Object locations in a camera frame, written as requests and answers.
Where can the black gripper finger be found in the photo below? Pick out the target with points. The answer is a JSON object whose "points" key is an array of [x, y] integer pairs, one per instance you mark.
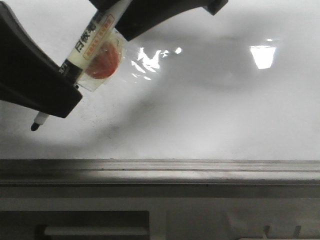
{"points": [[138, 16], [28, 77]]}

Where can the white black whiteboard marker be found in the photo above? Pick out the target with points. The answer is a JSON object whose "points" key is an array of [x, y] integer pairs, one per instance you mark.
{"points": [[88, 45]]}

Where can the red round magnet with tape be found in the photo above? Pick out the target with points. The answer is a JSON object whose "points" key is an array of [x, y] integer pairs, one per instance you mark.
{"points": [[105, 62]]}

